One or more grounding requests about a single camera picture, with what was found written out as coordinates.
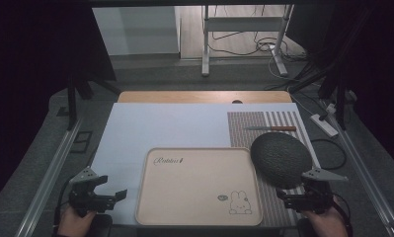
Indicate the person's right hand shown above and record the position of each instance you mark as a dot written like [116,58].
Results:
[328,223]

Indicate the dark green round mat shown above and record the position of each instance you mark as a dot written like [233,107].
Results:
[280,159]

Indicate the striped placemat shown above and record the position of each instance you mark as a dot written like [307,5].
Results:
[242,130]

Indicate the white metal stand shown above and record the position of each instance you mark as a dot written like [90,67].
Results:
[244,24]

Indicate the white table cover sheet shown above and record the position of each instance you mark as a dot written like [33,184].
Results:
[165,126]

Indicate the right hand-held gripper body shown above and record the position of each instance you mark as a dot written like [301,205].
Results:
[311,196]

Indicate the white power strip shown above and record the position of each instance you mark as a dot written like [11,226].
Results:
[323,125]

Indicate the person's left hand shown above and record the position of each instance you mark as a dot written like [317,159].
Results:
[75,224]

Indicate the aluminium rail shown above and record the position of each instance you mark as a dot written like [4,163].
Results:
[49,177]
[369,177]

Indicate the wooden table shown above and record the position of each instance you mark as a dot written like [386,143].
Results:
[184,96]

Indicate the white board panel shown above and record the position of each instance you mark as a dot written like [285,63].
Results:
[135,31]

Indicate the black metal stand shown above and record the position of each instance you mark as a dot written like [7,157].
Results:
[339,85]
[74,95]

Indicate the beige tray with rabbit print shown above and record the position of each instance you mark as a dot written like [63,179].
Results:
[197,187]

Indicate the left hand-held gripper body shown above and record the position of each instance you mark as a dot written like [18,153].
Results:
[86,194]

